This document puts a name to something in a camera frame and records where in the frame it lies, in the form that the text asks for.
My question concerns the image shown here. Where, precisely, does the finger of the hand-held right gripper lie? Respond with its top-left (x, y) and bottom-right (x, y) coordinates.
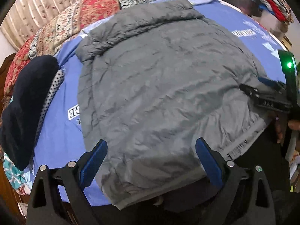
top-left (257, 76), bottom-right (287, 92)
top-left (239, 83), bottom-right (293, 113)

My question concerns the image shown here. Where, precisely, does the pile of colourful clothes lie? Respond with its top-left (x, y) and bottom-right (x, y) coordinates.
top-left (255, 0), bottom-right (294, 25)

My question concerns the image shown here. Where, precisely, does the grey puffer jacket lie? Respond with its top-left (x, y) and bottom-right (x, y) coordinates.
top-left (76, 0), bottom-right (273, 211)

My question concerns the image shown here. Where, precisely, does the polka dot cloth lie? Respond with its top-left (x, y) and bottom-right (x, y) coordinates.
top-left (33, 70), bottom-right (65, 151)

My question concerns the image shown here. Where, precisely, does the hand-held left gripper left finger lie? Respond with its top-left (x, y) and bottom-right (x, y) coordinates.
top-left (26, 139), bottom-right (109, 225)

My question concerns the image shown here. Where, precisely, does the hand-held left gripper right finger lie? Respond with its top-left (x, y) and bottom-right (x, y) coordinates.
top-left (195, 138), bottom-right (276, 225)

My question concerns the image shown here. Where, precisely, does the navy blue cloth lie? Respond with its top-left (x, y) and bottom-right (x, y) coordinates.
top-left (0, 54), bottom-right (60, 172)

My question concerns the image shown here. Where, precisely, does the red patterned quilt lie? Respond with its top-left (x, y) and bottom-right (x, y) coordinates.
top-left (3, 0), bottom-right (122, 95)

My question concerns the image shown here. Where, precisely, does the blue printed bedsheet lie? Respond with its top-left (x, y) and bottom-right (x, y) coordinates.
top-left (23, 0), bottom-right (289, 207)

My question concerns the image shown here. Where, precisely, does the teal patterned cloth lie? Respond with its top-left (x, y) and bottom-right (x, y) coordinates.
top-left (2, 153), bottom-right (28, 191)

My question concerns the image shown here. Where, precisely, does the person's right hand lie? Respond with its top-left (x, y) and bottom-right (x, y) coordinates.
top-left (275, 117), bottom-right (300, 144)

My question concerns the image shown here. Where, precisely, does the beige leaf-print curtain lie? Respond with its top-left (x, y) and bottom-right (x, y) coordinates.
top-left (0, 0), bottom-right (118, 50)

